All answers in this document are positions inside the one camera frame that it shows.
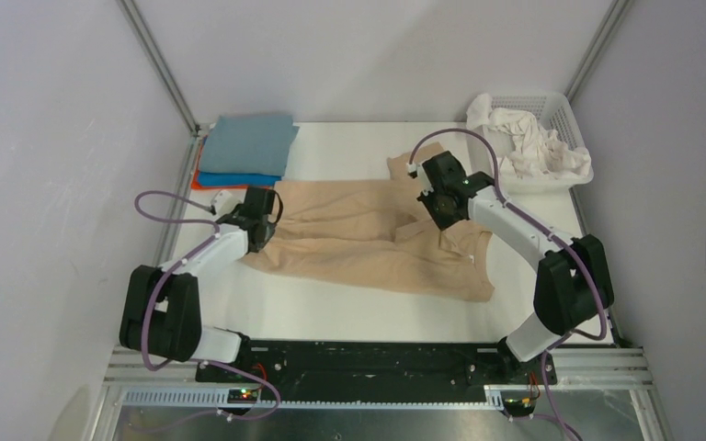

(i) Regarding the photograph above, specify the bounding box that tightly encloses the beige t shirt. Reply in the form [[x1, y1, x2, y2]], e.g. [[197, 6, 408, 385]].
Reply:
[[243, 153, 495, 302]]

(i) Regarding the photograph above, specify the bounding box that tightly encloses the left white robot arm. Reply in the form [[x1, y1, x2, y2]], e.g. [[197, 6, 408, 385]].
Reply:
[[119, 187, 284, 382]]

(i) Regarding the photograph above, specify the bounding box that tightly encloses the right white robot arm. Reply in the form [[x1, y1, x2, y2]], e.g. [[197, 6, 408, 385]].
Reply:
[[407, 152, 614, 384]]

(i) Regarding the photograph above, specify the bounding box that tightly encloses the bright blue folded t shirt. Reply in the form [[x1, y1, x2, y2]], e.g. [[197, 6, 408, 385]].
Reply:
[[197, 171, 283, 189]]

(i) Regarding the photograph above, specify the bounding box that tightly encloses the orange folded t shirt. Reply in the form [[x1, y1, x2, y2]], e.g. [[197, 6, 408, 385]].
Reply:
[[190, 138, 271, 192]]

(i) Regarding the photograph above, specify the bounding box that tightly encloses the grey-blue folded t shirt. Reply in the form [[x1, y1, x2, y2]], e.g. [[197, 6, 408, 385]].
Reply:
[[199, 114, 300, 176]]

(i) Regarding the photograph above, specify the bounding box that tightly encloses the white crumpled t shirt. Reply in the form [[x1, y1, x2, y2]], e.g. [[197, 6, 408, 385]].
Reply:
[[466, 92, 593, 184]]

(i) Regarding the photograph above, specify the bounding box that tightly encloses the white plastic laundry basket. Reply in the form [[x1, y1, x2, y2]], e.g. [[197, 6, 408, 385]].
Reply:
[[465, 91, 596, 196]]

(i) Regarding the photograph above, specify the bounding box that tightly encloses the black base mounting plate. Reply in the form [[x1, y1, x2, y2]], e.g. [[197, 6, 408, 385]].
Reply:
[[194, 340, 549, 404]]

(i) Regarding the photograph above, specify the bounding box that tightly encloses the left small circuit board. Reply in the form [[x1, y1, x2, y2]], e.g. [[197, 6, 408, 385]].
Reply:
[[226, 389, 260, 405]]

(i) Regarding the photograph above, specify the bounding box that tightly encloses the small circuit board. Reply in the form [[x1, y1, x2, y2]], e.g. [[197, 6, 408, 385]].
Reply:
[[503, 398, 537, 419], [226, 389, 260, 405]]

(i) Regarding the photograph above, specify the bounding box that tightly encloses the right small circuit board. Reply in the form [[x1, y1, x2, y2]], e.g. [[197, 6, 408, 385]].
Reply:
[[503, 398, 537, 419]]

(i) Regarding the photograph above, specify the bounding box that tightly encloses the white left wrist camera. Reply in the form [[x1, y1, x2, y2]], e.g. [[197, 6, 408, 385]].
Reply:
[[211, 189, 245, 216]]

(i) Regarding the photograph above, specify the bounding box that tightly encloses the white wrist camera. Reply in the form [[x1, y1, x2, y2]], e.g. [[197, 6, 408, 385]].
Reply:
[[211, 189, 245, 216], [406, 163, 425, 179]]

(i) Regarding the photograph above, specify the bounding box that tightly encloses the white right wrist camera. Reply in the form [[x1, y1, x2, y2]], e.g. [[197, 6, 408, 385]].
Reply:
[[406, 163, 425, 179]]

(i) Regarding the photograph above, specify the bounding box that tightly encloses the front aluminium rail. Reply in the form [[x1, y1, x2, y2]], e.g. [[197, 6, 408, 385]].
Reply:
[[104, 347, 654, 410]]

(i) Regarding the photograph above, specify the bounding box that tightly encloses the left aluminium frame post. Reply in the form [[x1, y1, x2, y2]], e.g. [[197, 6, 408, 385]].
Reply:
[[117, 0, 200, 135]]

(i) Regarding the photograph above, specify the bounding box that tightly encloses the aluminium frame post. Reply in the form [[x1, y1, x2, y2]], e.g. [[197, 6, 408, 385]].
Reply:
[[564, 0, 635, 103], [117, 0, 200, 135]]

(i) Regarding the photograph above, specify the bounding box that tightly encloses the right aluminium frame post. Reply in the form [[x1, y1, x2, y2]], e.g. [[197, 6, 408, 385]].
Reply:
[[564, 0, 635, 103]]

